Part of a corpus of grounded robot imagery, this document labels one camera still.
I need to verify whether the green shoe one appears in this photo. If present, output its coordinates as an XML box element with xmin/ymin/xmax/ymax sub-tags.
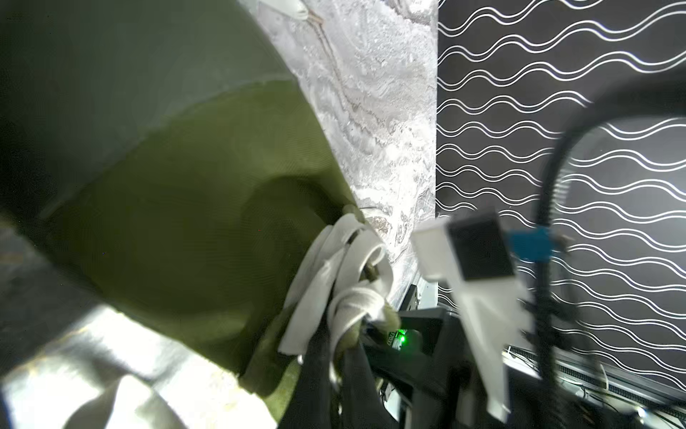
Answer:
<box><xmin>0</xmin><ymin>0</ymin><xmax>402</xmax><ymax>422</ymax></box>

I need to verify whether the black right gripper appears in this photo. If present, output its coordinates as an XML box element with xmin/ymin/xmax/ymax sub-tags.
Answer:
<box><xmin>364</xmin><ymin>307</ymin><xmax>482</xmax><ymax>428</ymax></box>

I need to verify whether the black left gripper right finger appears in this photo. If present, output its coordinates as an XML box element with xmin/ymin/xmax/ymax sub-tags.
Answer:
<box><xmin>340</xmin><ymin>342</ymin><xmax>398</xmax><ymax>429</ymax></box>

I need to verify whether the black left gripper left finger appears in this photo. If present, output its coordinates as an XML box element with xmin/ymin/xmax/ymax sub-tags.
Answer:
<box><xmin>278</xmin><ymin>321</ymin><xmax>332</xmax><ymax>429</ymax></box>

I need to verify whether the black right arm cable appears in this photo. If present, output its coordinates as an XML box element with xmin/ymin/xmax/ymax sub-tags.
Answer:
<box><xmin>532</xmin><ymin>74</ymin><xmax>686</xmax><ymax>429</ymax></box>

